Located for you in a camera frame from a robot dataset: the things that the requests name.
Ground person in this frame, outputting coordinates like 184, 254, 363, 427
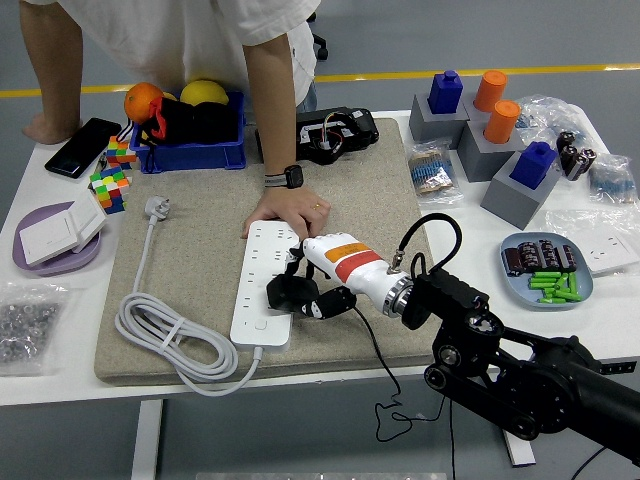
57, 0, 322, 114

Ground blue-grey plate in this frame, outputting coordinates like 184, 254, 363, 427
500, 232, 595, 311

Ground small white switch panel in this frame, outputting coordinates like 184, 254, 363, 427
67, 192, 109, 254

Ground orange fruit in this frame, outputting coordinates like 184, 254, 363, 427
123, 82, 166, 125

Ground robot right hand white shell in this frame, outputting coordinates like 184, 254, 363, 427
284, 232, 402, 321

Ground black wristwatch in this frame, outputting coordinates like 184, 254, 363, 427
263, 164, 305, 190

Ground large clear bag blue resistors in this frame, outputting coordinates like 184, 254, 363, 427
514, 94, 599, 146

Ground black table control panel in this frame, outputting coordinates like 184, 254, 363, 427
597, 359, 639, 375

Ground person's left hand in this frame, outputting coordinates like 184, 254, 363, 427
241, 185, 332, 240

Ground thin black adapter cord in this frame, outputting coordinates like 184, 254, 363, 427
349, 305, 457, 480

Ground clear bag of metal nuts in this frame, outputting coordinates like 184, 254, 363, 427
0, 282, 71, 377

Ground white power strip cord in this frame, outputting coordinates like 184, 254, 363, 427
114, 195, 264, 397

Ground blue plastic bin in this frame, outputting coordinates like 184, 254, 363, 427
128, 90, 248, 175

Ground black electronic device with wires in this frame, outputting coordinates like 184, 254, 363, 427
254, 106, 380, 166

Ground orange cylinder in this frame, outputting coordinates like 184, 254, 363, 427
482, 99, 523, 146
472, 69, 509, 113

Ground person's right hand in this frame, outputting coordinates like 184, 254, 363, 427
22, 112, 84, 146

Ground clear plastic bag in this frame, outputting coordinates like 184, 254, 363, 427
544, 207, 640, 279

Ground white power strip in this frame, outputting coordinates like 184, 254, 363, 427
229, 219, 301, 349

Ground black office chair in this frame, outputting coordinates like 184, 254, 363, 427
307, 12, 330, 61

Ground clear bag of taped resistors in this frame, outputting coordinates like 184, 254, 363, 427
407, 138, 465, 209

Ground grey block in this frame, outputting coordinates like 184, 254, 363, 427
408, 93, 471, 150
457, 118, 529, 184
480, 151, 564, 232
462, 92, 501, 124

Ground blue peg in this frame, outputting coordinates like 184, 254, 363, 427
508, 141, 558, 190
427, 69, 464, 115

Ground grey-brown mat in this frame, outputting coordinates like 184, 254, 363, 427
93, 117, 454, 387

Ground black and red pouch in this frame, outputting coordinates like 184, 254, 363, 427
119, 96, 240, 174

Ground colourful puzzle cube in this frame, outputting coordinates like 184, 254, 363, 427
88, 167, 132, 216
104, 135, 138, 171

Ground small clear bag blue resistors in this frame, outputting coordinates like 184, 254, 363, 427
585, 153, 639, 205

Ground white wall socket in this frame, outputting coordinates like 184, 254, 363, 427
574, 234, 640, 277

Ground black plug adapter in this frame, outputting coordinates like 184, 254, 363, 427
265, 273, 321, 314

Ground purple plate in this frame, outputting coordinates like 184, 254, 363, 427
11, 201, 109, 278

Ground black smartphone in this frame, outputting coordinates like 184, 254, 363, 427
43, 116, 123, 180

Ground large white switch panel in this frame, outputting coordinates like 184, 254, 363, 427
18, 209, 81, 266

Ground large yellow lemon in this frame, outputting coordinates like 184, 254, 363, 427
179, 79, 230, 107

